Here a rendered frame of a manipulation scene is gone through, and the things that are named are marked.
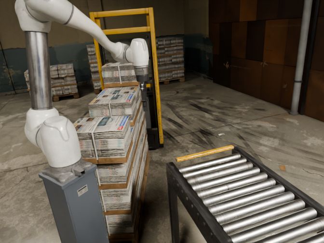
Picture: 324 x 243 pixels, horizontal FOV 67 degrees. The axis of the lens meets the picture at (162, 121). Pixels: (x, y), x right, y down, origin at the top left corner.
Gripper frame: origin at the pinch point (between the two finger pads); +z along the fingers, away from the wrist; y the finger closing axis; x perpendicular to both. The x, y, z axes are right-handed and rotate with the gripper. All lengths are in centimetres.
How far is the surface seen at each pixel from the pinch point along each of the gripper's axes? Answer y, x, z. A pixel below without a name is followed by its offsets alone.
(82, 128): 7.5, -40.8, 10.4
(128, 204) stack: 9, -19, 70
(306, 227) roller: 70, 71, 37
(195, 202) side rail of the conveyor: 51, 26, 37
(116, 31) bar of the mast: -162, -43, -45
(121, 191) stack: 10, -21, 58
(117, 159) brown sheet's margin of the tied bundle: 14.5, -19.7, 30.4
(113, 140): 14.0, -20.3, 16.5
